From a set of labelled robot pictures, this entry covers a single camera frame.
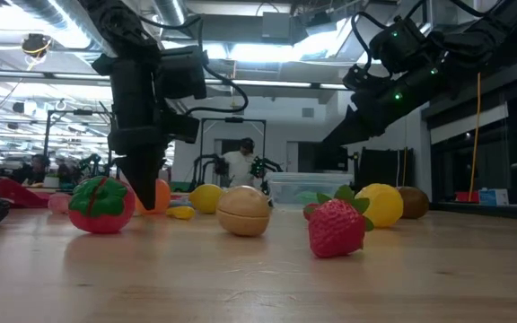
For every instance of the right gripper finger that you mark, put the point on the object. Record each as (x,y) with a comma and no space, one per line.
(357,128)
(341,125)

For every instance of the orange toy fruit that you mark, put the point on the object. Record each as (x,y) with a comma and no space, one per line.
(162,197)

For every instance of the yellow toy banana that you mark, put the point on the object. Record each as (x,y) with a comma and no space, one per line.
(181,212)

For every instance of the yellow toy lemon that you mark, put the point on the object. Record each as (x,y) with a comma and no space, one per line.
(206,198)

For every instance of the yellow toy pepper green stem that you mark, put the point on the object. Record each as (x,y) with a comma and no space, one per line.
(382,206)

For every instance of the pink toy peach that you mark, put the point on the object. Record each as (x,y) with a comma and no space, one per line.
(59,203)

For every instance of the small red toy strawberry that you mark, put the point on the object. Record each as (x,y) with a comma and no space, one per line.
(309,213)

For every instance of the brown toy kiwi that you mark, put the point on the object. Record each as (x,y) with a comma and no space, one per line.
(415,203)

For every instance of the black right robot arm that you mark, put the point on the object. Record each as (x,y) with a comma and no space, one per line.
(478,31)

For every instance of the black background robot arm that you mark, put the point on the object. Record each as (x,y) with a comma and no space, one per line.
(258,167)
(218,167)

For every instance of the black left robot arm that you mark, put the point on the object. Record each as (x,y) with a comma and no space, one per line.
(124,27)

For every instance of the clear plastic tupperware container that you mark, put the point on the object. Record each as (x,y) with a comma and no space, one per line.
(285,188)

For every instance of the clear lid blue rim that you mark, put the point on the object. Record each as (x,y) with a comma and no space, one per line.
(180,202)

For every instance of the red toy tomato green top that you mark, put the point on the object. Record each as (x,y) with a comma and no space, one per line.
(101,206)

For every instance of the person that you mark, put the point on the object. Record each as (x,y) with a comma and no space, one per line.
(34,170)
(239,168)

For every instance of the long ceiling light strip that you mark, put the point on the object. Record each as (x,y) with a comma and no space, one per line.
(263,83)

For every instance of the tan toy potato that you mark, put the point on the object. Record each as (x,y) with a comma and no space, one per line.
(242,211)

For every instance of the large red toy strawberry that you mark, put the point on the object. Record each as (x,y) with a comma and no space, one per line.
(337,229)

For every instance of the bright ceiling light panel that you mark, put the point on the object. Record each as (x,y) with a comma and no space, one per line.
(263,51)

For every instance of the red cloth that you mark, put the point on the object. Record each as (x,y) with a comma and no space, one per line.
(18,193)

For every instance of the small red box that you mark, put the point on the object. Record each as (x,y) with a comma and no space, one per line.
(467,197)

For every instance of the small blue box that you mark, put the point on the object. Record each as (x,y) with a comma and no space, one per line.
(494,196)

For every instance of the dark wall screen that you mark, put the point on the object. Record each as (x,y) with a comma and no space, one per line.
(330,157)

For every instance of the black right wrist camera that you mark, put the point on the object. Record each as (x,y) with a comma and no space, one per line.
(359,78)

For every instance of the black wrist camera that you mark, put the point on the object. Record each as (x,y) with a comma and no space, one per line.
(182,128)
(359,78)

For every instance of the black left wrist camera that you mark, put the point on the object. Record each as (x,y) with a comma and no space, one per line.
(182,128)

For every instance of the black wall panel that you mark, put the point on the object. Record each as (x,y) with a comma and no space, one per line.
(384,166)

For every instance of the black gantry frame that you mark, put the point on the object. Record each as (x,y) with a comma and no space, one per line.
(81,112)
(233,119)

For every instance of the silver ceiling duct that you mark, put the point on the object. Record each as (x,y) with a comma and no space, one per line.
(171,11)

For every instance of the black aluminium table frame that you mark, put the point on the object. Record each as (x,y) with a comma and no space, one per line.
(487,211)

